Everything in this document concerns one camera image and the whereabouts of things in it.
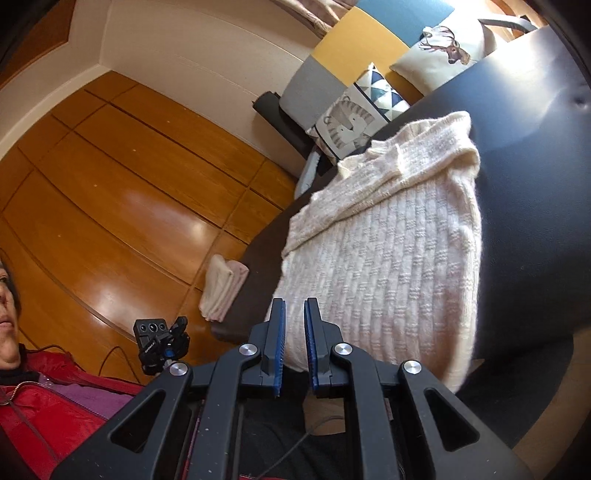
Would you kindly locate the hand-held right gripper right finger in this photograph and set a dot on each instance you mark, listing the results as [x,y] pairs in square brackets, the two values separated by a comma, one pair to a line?
[310,350]

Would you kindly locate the person's red jacket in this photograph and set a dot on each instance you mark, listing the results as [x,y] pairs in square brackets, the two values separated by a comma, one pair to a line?
[41,434]

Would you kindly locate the person's purple garment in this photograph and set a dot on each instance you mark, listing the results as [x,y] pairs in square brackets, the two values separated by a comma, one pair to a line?
[87,399]

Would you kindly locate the black rolled mat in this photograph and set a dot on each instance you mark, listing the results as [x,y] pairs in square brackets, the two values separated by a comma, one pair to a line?
[277,120]

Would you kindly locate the wooden wardrobe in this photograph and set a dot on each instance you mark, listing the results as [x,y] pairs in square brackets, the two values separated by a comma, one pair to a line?
[115,207]

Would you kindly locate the cream knit sweater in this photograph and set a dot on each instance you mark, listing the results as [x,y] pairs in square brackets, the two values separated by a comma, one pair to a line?
[392,240]

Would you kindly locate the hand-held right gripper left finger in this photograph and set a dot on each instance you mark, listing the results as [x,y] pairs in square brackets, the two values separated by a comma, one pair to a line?
[278,350]

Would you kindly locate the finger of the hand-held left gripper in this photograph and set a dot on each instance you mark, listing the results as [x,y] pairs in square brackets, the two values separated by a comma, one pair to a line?
[180,339]

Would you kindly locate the deer print cushion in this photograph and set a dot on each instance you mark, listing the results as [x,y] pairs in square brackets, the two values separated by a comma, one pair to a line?
[438,50]

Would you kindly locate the tiger print cushion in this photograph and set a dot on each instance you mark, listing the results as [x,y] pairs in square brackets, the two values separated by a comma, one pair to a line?
[351,122]

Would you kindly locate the beige curtain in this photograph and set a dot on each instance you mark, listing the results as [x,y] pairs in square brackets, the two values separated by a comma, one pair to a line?
[323,11]

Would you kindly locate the grey yellow blue sofa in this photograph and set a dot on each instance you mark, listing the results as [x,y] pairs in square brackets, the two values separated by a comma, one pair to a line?
[332,50]

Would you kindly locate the grey office chair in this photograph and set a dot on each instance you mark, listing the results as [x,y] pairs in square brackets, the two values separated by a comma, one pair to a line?
[508,24]

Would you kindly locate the person's head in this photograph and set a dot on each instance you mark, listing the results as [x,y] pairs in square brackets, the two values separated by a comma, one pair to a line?
[9,318]

